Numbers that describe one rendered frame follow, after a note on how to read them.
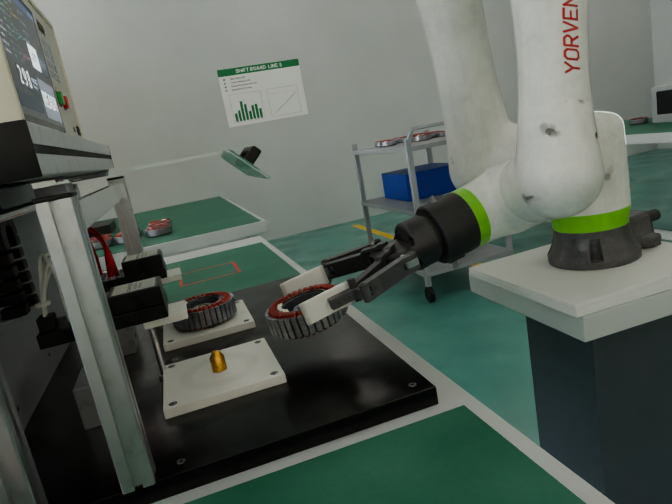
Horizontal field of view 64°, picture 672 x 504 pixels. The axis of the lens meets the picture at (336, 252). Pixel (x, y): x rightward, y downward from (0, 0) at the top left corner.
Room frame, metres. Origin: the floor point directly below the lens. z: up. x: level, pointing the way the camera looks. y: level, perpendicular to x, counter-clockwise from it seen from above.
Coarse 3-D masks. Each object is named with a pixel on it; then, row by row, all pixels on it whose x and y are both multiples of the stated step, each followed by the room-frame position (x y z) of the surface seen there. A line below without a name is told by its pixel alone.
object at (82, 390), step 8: (80, 376) 0.64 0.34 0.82; (80, 384) 0.61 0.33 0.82; (88, 384) 0.61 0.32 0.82; (80, 392) 0.60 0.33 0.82; (88, 392) 0.60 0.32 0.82; (80, 400) 0.60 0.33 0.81; (88, 400) 0.60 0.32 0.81; (80, 408) 0.60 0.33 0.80; (88, 408) 0.60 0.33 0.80; (96, 408) 0.60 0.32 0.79; (88, 416) 0.60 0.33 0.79; (96, 416) 0.60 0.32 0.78; (88, 424) 0.60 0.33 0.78; (96, 424) 0.60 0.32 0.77
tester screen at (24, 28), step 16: (0, 0) 0.63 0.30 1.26; (16, 0) 0.73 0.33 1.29; (0, 16) 0.61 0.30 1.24; (16, 16) 0.70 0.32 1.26; (0, 32) 0.59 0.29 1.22; (16, 32) 0.67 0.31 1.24; (32, 32) 0.78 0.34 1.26; (16, 48) 0.64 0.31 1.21; (32, 64) 0.71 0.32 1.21; (16, 80) 0.60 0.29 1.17; (32, 80) 0.68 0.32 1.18; (48, 80) 0.80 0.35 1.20; (32, 112) 0.63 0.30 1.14
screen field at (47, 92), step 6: (42, 84) 0.74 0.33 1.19; (42, 90) 0.73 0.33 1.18; (48, 90) 0.77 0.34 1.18; (42, 96) 0.71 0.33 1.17; (48, 96) 0.76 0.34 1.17; (54, 96) 0.81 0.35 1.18; (48, 102) 0.74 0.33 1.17; (54, 102) 0.79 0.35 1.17; (48, 108) 0.73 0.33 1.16; (54, 108) 0.78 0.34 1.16; (48, 114) 0.72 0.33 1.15; (54, 114) 0.76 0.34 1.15; (60, 120) 0.80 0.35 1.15
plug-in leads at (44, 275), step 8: (40, 256) 0.62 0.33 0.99; (40, 264) 0.62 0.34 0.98; (48, 264) 0.62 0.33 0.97; (40, 272) 0.62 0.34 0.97; (48, 272) 0.62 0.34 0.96; (40, 280) 0.62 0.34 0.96; (48, 280) 0.63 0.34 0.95; (56, 280) 0.62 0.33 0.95; (40, 288) 0.62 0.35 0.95; (40, 296) 0.62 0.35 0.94; (40, 304) 0.61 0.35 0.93; (48, 304) 0.61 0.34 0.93; (64, 304) 0.62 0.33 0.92; (40, 320) 0.60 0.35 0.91; (48, 320) 0.61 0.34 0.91; (56, 320) 0.62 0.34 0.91; (40, 328) 0.60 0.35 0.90; (48, 328) 0.61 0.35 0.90; (56, 328) 0.61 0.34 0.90
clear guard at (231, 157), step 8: (216, 152) 0.88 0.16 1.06; (224, 152) 0.89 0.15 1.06; (232, 152) 0.89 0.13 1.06; (176, 160) 0.87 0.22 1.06; (184, 160) 0.87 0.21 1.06; (232, 160) 1.01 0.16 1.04; (240, 160) 0.91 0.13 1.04; (128, 168) 0.85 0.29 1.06; (136, 168) 0.85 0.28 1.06; (240, 168) 1.07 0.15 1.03; (248, 168) 0.96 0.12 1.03; (256, 168) 0.90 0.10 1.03; (88, 176) 0.83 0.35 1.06; (96, 176) 0.83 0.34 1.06; (256, 176) 1.01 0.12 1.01; (264, 176) 0.91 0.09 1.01; (56, 184) 0.82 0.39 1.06
